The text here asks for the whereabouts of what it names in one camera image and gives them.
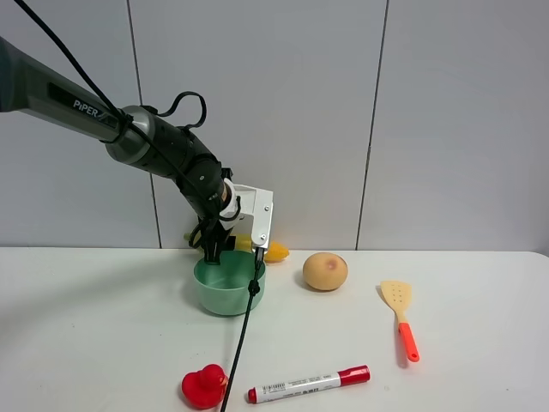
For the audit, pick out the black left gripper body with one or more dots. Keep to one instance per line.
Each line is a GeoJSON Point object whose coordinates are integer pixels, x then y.
{"type": "Point", "coordinates": [212, 237]}

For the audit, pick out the yellow corn cob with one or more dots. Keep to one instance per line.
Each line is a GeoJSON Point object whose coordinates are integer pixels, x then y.
{"type": "Point", "coordinates": [240, 245]}

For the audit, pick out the red rubber duck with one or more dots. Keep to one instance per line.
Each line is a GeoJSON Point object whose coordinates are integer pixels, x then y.
{"type": "Point", "coordinates": [205, 388]}

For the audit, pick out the green plastic bowl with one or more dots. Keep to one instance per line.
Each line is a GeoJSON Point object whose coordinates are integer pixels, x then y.
{"type": "Point", "coordinates": [223, 289]}

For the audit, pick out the black silver Piper robot arm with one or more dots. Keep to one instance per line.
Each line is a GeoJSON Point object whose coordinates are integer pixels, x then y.
{"type": "Point", "coordinates": [134, 136]}

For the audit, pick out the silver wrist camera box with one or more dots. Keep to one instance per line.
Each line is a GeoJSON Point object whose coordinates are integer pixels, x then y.
{"type": "Point", "coordinates": [258, 204]}

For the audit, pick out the red capped white marker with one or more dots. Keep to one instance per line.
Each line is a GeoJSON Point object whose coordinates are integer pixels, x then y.
{"type": "Point", "coordinates": [304, 386]}

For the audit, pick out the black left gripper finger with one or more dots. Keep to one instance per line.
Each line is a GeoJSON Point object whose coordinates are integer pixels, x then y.
{"type": "Point", "coordinates": [212, 251]}

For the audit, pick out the yellow spatula orange handle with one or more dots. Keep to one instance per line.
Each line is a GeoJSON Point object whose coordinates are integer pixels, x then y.
{"type": "Point", "coordinates": [397, 296]}

